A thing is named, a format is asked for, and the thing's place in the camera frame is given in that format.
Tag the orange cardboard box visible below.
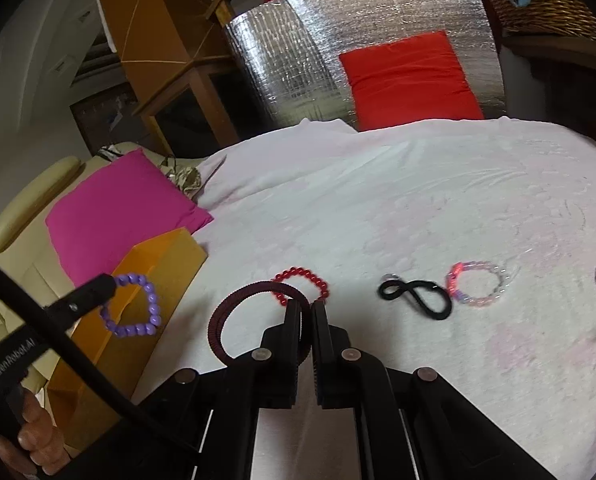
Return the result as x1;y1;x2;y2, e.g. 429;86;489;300
48;227;209;452

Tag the small red cushion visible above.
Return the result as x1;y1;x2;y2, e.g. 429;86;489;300
339;31;485;132

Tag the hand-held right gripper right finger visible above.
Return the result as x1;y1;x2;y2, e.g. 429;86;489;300
311;301;559;480

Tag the red bead bracelet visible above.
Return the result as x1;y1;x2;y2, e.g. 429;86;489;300
272;267;331;309

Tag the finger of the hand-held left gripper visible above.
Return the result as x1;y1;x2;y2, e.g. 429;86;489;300
42;274;119;334

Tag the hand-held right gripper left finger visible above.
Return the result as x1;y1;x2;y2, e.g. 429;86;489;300
75;300;305;480

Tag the purple bead bracelet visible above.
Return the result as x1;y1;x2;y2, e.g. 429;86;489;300
99;273;163;337

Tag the white blanket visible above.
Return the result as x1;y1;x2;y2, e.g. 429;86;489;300
128;116;596;480

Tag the thin black hair tie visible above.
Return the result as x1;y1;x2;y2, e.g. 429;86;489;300
378;275;453;321

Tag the person's left hand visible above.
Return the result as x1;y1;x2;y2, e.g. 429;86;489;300
16;391;72;477

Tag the silver foil board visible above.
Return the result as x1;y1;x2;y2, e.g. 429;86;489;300
223;0;509;129

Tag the pink white bead bracelet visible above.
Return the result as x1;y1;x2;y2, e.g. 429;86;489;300
445;260;510;309

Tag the pink pillow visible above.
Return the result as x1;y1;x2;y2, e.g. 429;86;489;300
45;149;215;286

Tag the wooden cabinet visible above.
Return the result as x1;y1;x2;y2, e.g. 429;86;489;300
90;0;259;157

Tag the black cable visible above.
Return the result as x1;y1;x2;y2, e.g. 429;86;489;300
0;254;199;457

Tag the dark red coil bracelet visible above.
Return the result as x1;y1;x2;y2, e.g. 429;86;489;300
208;281;311;366

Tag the beige leather sofa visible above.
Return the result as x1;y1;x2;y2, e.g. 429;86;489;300
0;141;203;396

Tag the patterned crumpled cloth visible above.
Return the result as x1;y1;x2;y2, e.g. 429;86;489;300
160;157;203;195

